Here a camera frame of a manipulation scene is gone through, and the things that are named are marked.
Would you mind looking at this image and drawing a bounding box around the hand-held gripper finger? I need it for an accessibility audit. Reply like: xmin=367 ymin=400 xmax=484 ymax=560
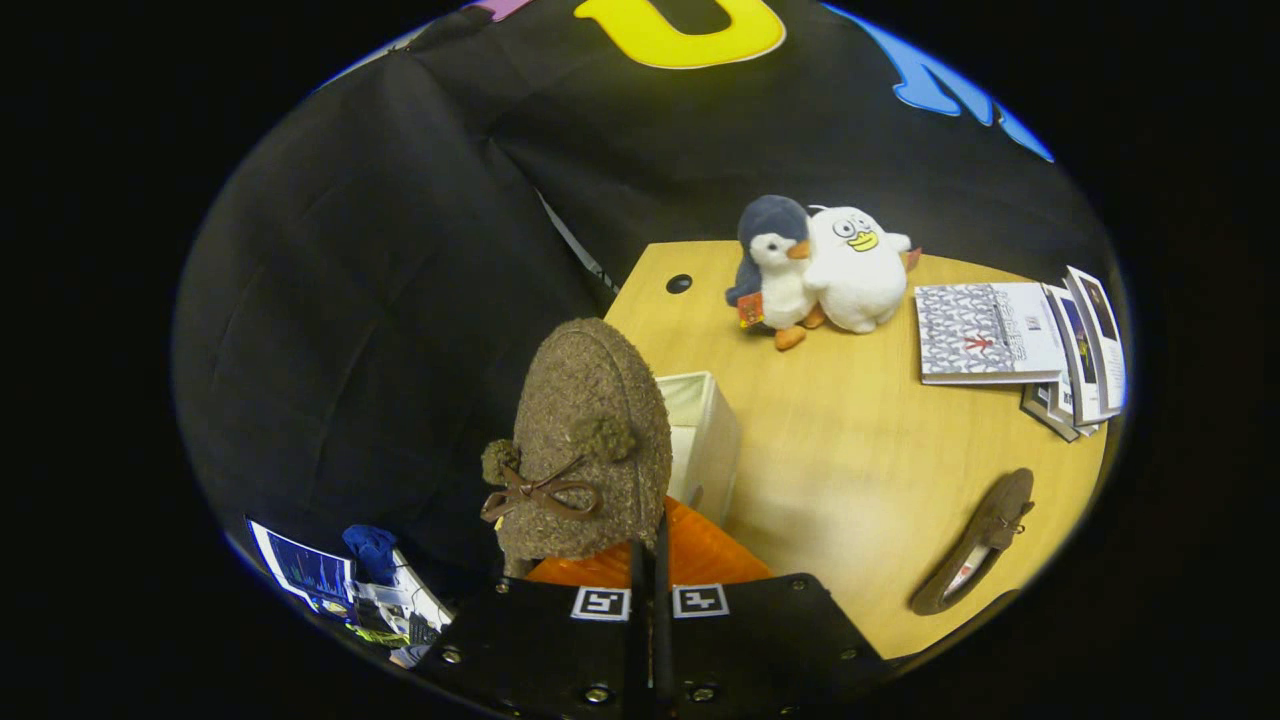
xmin=652 ymin=497 xmax=893 ymax=720
xmin=413 ymin=540 xmax=653 ymax=720

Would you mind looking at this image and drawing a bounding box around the beige fabric storage box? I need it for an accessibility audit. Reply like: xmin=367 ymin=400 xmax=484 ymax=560
xmin=655 ymin=371 xmax=743 ymax=528

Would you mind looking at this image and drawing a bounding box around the brown fuzzy shoe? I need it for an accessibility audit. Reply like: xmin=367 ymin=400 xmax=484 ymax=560
xmin=908 ymin=468 xmax=1036 ymax=617
xmin=480 ymin=317 xmax=674 ymax=579

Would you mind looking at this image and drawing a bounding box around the white paper pile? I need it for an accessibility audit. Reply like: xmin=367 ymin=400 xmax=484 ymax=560
xmin=350 ymin=550 xmax=456 ymax=669

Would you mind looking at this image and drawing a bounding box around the blue cloth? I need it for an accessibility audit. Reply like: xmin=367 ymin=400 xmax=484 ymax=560
xmin=342 ymin=525 xmax=399 ymax=586

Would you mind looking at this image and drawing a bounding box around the blue printed paper sheet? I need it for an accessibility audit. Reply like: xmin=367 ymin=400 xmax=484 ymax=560
xmin=247 ymin=518 xmax=356 ymax=616

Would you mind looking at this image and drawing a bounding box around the grey penguin plush toy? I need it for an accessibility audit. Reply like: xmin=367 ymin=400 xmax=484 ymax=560
xmin=725 ymin=195 xmax=828 ymax=352

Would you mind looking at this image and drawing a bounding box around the white duck plush toy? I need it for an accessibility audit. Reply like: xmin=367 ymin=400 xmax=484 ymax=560
xmin=803 ymin=205 xmax=921 ymax=335

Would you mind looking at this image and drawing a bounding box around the grey patterned book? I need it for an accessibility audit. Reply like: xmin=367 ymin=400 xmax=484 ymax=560
xmin=914 ymin=282 xmax=1067 ymax=386

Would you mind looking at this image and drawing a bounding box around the white book with black print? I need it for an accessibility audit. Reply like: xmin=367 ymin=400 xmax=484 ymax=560
xmin=1048 ymin=370 xmax=1106 ymax=438

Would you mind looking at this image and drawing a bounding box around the white book with blue picture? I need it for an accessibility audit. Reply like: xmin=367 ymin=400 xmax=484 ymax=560
xmin=1042 ymin=283 xmax=1101 ymax=426

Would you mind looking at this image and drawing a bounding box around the white book with dark picture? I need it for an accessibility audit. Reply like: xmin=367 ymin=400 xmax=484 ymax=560
xmin=1065 ymin=265 xmax=1128 ymax=413

